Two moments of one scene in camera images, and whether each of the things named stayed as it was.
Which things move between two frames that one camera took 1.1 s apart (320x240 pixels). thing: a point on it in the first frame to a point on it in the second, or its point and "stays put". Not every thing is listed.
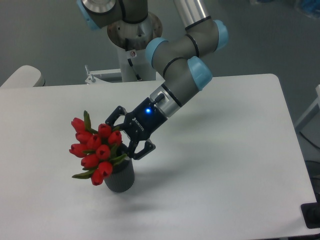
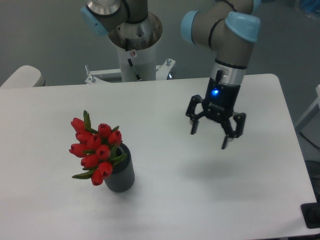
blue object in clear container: (311, 5) stays put
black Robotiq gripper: (140, 124) to (219, 103)
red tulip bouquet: (97, 148) stays put
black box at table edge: (311, 213) stays put
